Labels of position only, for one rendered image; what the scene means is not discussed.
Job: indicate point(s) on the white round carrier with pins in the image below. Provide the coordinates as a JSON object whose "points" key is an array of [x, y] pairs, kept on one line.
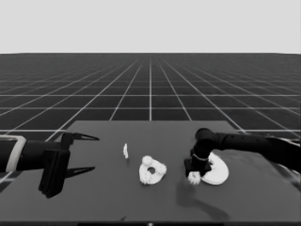
{"points": [[155, 180]]}

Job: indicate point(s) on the large thick white disc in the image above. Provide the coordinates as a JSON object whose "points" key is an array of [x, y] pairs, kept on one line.
{"points": [[218, 174]]}

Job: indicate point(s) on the small white T-shaped piece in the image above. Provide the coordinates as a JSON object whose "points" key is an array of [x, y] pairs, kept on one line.
{"points": [[125, 151]]}

